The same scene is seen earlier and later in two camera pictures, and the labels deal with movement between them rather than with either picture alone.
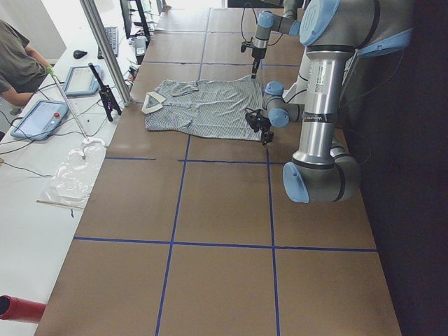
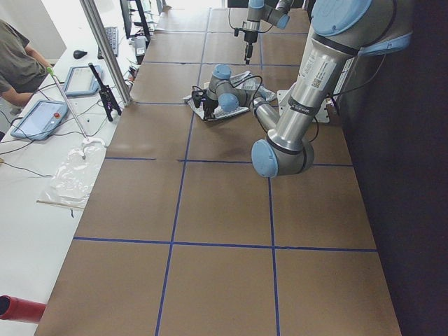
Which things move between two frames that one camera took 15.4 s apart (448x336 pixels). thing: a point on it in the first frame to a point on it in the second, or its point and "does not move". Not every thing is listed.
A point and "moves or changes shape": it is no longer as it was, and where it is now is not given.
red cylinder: x=12 y=308 does not move
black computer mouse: x=79 y=54 does not move
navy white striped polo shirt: x=214 y=108 moves or changes shape
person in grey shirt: x=22 y=67 does not move
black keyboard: x=113 y=35 does not move
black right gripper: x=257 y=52 to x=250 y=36
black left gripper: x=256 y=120 to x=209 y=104
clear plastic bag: x=73 y=182 does not move
